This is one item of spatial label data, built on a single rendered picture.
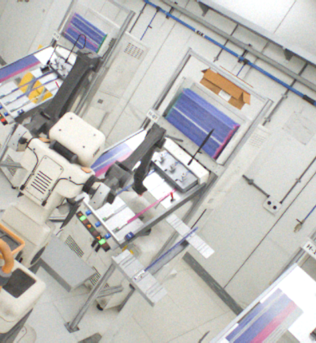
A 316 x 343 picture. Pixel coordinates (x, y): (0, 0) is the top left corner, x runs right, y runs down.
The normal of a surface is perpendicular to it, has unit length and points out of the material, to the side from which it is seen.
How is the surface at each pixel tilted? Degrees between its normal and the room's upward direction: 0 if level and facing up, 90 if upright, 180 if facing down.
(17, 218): 82
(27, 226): 82
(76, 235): 89
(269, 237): 90
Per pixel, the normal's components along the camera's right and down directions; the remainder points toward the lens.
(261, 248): -0.56, -0.09
